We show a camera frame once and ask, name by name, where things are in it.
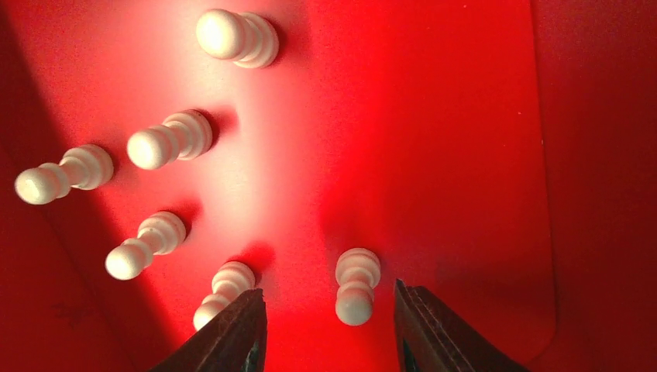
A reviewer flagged light chess piece in tray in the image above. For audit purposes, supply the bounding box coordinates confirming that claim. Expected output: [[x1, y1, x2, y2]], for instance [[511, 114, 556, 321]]
[[105, 211, 187, 281], [14, 144, 114, 205], [195, 9, 280, 69], [335, 248, 381, 326], [126, 109, 213, 170]]

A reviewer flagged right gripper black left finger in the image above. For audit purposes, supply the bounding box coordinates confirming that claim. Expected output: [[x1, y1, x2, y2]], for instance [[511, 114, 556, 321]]
[[150, 288, 267, 372]]

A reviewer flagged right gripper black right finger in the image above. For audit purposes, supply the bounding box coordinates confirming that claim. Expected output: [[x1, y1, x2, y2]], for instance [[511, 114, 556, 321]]
[[394, 279, 527, 371]]

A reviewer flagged red tray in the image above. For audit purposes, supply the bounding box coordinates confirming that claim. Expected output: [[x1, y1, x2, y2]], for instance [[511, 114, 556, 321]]
[[1, 1, 656, 371]]

